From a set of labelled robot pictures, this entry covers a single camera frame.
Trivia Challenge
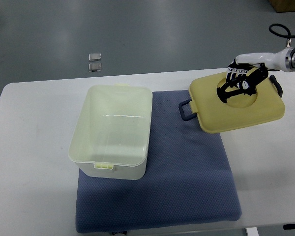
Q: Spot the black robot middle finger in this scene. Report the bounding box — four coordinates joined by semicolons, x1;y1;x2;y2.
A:
236;69;244;83

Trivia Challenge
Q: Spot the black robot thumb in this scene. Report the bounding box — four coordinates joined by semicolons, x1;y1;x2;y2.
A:
238;63;268;90

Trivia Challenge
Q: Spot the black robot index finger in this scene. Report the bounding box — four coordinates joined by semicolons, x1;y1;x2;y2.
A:
241;68;250;81

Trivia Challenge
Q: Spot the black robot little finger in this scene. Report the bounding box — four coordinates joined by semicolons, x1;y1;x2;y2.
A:
226;67;233;81

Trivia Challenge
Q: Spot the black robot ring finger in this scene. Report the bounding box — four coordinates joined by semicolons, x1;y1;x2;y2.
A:
230;68;237;81

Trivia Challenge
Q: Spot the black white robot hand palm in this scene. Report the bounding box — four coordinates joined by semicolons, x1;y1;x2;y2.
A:
228;48;294;74

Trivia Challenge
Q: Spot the yellow box lid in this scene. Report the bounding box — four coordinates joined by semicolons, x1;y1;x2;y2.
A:
178;72;285;133

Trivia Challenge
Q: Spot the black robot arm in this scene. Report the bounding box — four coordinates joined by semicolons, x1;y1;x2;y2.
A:
226;23;295;91

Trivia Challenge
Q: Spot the brown cardboard box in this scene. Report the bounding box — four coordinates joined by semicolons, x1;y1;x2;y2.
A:
269;0;295;13

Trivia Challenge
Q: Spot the white storage box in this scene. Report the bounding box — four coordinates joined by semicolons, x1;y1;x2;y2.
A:
68;85;153;180

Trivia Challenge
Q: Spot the blue padded mat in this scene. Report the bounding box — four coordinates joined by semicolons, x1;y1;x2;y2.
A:
76;90;241;233

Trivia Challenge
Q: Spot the upper metal floor plate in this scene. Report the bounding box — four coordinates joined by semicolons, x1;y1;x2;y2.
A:
88;53;101;61

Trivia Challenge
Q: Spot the black table bracket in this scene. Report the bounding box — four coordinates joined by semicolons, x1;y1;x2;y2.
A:
283;224;295;230

